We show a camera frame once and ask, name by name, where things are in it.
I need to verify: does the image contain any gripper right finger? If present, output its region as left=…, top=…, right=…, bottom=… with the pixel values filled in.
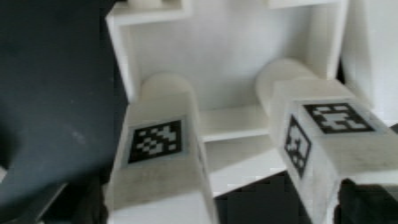
left=335, top=179, right=398, bottom=224

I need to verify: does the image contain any white chair seat part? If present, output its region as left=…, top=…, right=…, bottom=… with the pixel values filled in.
left=105, top=0, right=352, bottom=198

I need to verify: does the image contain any small white block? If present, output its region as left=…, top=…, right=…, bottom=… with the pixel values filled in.
left=105, top=73, right=219, bottom=224

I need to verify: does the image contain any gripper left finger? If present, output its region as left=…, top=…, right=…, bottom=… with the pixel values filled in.
left=6, top=177, right=109, bottom=224

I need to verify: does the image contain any white right fence wall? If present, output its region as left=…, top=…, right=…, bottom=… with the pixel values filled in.
left=342, top=0, right=398, bottom=126

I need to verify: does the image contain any white chair leg block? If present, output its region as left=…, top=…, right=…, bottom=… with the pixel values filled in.
left=256, top=58, right=398, bottom=224

